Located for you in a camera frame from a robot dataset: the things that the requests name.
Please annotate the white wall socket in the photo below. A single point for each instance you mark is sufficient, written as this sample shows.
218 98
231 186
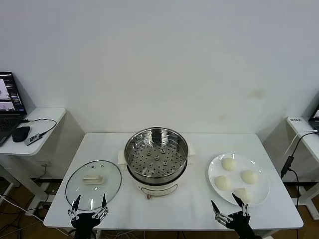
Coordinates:
46 164

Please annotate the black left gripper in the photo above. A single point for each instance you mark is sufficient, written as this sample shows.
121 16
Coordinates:
84 224

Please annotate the stainless steel steamer basket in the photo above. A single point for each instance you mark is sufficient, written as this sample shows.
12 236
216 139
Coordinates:
156 159

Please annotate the cream electric cooker pot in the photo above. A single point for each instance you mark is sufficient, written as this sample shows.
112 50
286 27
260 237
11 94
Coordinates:
157 190

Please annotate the white side desk with mouse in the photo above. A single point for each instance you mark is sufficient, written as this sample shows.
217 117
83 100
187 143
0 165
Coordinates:
47 124

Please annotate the white round plate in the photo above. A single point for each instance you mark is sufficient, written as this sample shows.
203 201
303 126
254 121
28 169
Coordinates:
259 194

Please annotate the black computer mouse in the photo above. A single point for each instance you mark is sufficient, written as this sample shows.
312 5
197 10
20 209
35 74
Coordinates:
20 134

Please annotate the grey usb hub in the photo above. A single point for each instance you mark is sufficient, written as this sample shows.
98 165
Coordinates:
33 139

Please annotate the black laptop with blue screen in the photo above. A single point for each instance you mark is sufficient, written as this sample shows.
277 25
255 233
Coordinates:
314 123

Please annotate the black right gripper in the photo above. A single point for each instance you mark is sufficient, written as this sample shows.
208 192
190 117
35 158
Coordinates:
240 222

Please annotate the white steamed baozi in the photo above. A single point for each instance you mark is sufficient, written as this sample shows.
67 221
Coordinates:
223 183
249 177
229 164
246 194

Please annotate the black laptop with pink screen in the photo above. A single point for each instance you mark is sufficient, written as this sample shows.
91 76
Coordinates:
10 119

